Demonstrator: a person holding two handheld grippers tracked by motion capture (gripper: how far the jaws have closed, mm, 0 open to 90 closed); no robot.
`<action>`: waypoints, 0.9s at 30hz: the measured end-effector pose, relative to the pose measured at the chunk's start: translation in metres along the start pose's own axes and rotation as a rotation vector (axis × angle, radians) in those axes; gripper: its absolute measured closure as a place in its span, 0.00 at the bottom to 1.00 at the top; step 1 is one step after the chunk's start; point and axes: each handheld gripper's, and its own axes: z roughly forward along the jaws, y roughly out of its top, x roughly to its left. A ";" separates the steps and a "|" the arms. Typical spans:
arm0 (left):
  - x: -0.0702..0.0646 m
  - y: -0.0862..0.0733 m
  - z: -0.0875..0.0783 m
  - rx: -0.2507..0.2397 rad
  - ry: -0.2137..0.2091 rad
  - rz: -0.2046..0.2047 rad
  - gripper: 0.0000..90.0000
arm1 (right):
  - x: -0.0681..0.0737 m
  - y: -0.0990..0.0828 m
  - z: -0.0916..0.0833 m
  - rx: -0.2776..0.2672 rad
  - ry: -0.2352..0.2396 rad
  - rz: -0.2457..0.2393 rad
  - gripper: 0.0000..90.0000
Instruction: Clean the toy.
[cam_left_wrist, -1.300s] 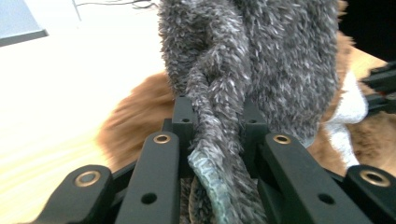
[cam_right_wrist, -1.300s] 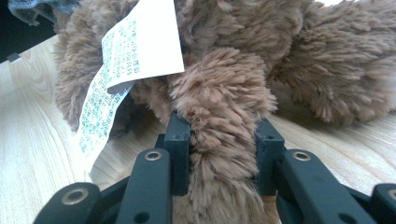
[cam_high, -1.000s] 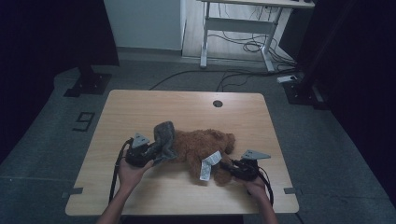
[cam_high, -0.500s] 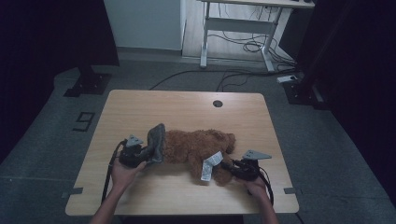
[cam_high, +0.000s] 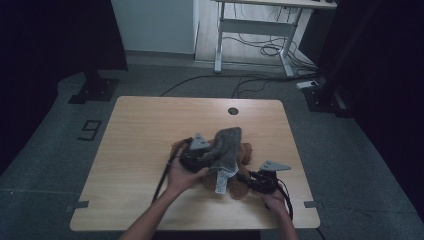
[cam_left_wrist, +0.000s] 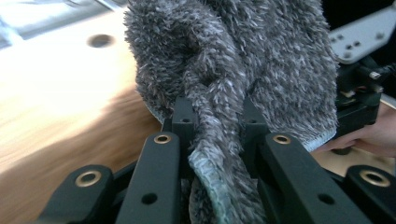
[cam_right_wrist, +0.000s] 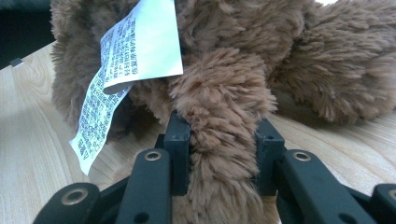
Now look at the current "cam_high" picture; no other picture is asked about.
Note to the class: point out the person's left hand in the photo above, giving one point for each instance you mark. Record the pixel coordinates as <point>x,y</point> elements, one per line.
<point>181,178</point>

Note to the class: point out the dark curtain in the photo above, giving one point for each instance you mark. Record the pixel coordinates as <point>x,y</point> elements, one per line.
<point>383,83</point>
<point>50,50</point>

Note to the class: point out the black stand base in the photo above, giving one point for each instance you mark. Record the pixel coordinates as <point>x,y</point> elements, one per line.
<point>325,100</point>
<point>96,88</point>

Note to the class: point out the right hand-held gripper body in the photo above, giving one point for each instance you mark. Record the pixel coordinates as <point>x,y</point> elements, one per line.
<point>266,181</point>

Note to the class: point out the white desk frame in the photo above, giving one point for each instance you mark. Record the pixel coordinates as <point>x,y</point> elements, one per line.
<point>253,26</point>

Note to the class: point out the person's right hand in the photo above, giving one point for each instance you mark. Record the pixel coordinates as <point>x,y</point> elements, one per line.
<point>275,201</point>

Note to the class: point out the brown teddy bear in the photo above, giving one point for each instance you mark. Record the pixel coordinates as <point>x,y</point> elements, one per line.
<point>241,186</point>

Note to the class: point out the white power strip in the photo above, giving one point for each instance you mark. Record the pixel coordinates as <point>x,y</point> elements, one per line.
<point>307,84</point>

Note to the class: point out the grey towel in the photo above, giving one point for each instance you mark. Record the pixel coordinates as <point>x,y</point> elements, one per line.
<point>228,150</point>

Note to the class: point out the grey tape strip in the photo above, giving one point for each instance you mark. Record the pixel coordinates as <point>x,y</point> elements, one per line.
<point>311,204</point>
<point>78,205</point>

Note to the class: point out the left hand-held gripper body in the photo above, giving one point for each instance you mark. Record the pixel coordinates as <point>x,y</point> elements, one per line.
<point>195,156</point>

